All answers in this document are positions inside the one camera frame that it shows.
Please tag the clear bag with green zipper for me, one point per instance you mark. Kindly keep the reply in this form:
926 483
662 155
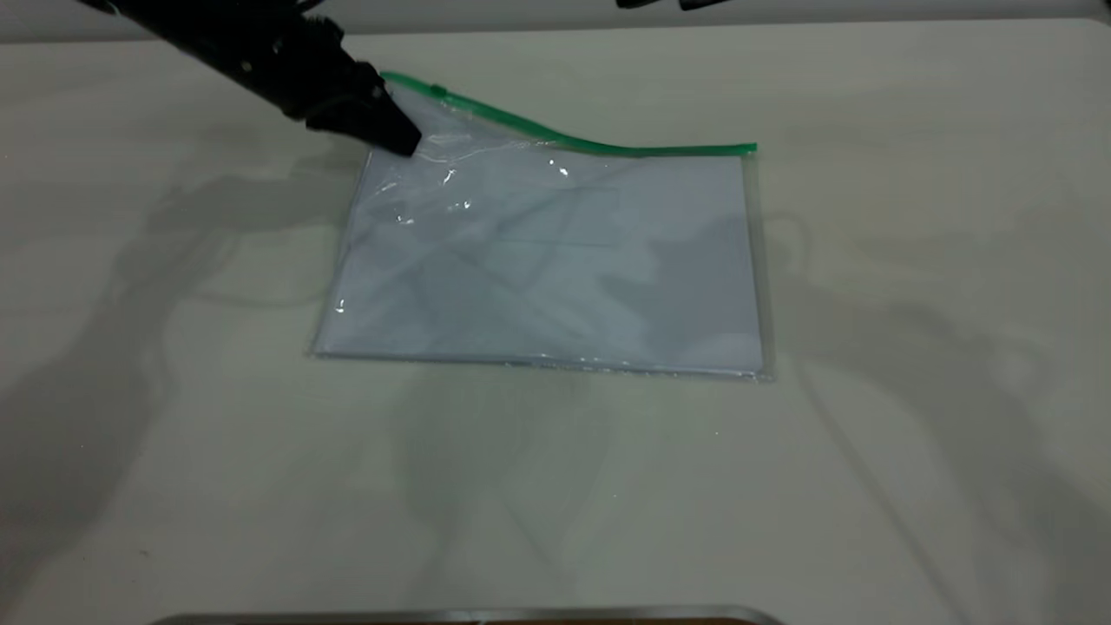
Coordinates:
486 130

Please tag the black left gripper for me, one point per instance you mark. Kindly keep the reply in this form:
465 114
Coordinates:
304 69

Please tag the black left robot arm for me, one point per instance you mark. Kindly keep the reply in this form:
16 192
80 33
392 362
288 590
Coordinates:
182 30

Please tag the grey metal frame edge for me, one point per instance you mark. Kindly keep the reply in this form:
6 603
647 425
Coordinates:
434 617

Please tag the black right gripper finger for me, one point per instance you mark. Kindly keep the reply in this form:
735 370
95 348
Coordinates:
635 3
707 4

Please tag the white paper sheets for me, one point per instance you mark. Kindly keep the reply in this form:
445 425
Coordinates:
538 278

